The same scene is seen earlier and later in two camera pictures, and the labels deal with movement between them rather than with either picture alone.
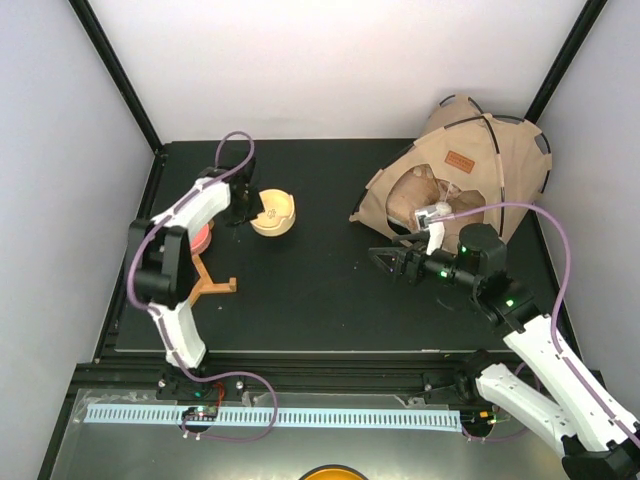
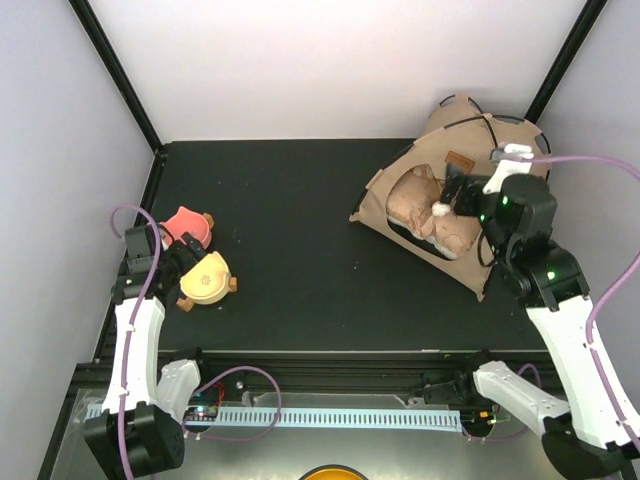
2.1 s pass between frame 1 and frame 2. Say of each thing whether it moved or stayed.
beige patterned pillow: stayed
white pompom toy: stayed
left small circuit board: stayed
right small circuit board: stayed
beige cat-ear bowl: moved
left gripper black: moved
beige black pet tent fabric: stayed
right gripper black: moved
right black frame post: stayed
